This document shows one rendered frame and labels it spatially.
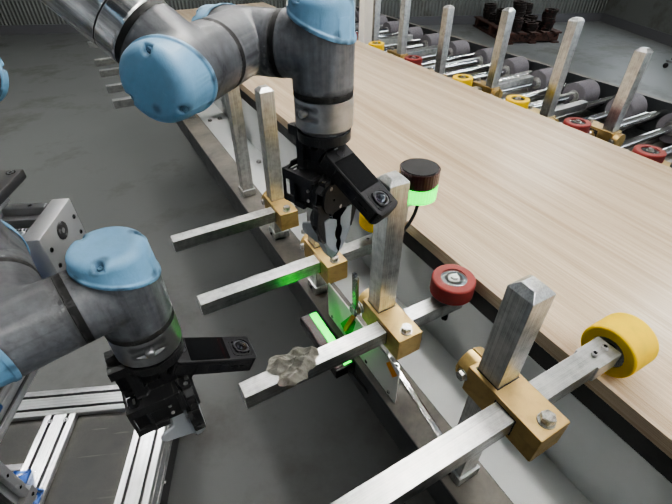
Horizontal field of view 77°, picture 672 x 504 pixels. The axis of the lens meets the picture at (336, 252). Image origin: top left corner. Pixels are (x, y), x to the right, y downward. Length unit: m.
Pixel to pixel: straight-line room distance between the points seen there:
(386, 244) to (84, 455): 1.14
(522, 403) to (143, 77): 0.53
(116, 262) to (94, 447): 1.13
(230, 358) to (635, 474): 0.63
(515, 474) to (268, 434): 0.93
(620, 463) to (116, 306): 0.76
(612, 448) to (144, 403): 0.70
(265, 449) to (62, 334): 1.21
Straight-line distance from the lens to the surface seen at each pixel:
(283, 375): 0.69
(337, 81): 0.52
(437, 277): 0.79
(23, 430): 1.67
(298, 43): 0.52
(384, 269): 0.69
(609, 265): 0.96
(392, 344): 0.75
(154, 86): 0.44
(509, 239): 0.94
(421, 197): 0.64
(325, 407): 1.66
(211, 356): 0.58
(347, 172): 0.56
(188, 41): 0.45
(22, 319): 0.46
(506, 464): 0.94
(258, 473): 1.57
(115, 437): 1.52
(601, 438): 0.85
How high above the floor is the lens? 1.43
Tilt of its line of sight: 39 degrees down
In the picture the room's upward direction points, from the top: straight up
